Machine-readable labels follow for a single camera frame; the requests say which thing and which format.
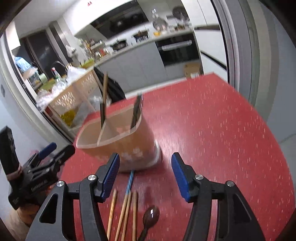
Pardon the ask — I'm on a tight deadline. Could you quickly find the blue patterned chopstick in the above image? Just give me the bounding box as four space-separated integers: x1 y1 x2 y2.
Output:
126 170 134 195

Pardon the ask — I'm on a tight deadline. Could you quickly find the brown spoon top bowl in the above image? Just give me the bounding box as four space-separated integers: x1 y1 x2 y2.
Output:
137 205 160 241

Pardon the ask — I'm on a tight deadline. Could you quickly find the brown spoon black handle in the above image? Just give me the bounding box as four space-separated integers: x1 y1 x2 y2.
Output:
130 94 142 129

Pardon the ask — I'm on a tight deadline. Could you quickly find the horizontal wooden chopstick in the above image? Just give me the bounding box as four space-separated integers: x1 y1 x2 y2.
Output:
100 73 108 128

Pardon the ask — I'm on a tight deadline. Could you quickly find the beige perforated storage rack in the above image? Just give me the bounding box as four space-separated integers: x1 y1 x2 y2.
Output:
36 67 103 137

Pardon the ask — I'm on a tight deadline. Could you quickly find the beige plastic utensil holder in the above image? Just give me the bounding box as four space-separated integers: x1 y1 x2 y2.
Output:
76 105 162 172

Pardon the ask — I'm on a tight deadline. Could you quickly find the black wok on stove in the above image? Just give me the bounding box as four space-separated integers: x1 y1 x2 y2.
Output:
111 39 127 51

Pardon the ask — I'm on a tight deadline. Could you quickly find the black pot on stove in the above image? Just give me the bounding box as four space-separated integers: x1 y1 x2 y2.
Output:
132 31 149 43

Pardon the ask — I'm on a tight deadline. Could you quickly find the cardboard box on floor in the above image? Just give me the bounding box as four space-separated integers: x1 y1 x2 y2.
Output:
184 62 202 78

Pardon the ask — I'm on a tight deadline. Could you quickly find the black range hood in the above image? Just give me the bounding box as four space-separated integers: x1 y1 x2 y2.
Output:
90 1 148 39

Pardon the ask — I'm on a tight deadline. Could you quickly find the black built-in oven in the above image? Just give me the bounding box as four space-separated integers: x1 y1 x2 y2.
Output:
156 33 200 66

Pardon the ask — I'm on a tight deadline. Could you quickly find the white refrigerator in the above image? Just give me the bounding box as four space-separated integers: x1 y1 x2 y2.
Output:
182 0 230 83

